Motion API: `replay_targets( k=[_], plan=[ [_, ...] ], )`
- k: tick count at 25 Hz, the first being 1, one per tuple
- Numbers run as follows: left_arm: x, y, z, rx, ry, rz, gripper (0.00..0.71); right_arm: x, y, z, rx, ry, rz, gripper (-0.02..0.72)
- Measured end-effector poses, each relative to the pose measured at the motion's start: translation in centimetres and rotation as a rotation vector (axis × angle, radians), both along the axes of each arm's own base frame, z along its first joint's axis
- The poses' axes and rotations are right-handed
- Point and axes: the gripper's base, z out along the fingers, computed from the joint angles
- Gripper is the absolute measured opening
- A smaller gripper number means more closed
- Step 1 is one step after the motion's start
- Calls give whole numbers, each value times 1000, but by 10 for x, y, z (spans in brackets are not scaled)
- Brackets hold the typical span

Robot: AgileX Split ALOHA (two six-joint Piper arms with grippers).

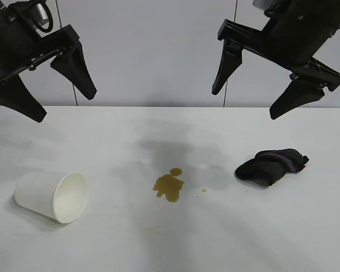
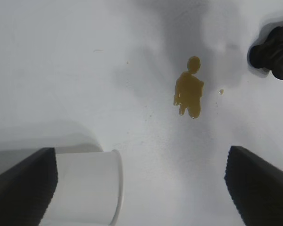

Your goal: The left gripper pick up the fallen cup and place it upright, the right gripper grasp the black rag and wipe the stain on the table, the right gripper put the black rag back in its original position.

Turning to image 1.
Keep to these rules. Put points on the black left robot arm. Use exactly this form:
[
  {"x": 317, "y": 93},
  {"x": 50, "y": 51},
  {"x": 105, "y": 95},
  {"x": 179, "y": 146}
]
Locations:
[{"x": 0, "y": 5}]

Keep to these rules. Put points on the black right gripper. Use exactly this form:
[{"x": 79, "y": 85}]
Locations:
[{"x": 292, "y": 39}]

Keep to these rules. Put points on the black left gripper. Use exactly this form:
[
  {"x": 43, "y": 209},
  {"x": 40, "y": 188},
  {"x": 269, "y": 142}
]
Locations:
[{"x": 14, "y": 42}]

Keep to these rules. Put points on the black cloth with purple trim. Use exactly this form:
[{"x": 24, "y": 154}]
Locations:
[{"x": 269, "y": 168}]

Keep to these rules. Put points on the white paper cup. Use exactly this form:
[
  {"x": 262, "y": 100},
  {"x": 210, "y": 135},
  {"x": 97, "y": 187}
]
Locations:
[{"x": 39, "y": 192}]

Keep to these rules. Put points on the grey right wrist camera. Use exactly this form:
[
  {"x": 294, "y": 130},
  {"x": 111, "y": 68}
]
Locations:
[{"x": 260, "y": 3}]

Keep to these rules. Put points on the brown liquid spill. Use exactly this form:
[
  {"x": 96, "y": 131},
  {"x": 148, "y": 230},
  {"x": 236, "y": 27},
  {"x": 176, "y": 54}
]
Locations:
[{"x": 170, "y": 187}]

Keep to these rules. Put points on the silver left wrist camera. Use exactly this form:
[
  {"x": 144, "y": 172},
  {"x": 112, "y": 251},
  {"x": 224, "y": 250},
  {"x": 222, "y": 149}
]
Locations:
[{"x": 41, "y": 11}]

